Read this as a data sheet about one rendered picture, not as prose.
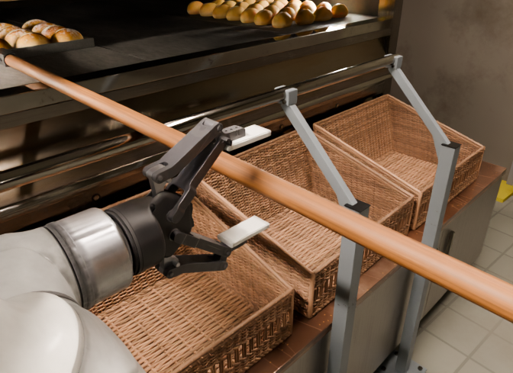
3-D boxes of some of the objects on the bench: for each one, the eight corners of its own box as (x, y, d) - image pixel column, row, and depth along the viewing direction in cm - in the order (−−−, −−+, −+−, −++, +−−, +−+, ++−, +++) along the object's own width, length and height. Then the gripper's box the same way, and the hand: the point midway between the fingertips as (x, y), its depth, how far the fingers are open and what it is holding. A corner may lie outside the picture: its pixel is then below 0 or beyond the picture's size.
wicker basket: (305, 185, 185) (309, 122, 172) (379, 146, 220) (386, 91, 207) (414, 233, 155) (429, 160, 142) (479, 179, 190) (495, 117, 177)
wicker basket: (-2, 347, 111) (-37, 258, 98) (184, 251, 145) (177, 175, 132) (87, 503, 80) (54, 403, 67) (296, 334, 114) (301, 246, 102)
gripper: (75, 121, 43) (242, 79, 56) (114, 316, 54) (244, 242, 67) (115, 143, 38) (286, 91, 51) (148, 351, 49) (280, 265, 63)
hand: (256, 181), depth 59 cm, fingers open, 13 cm apart
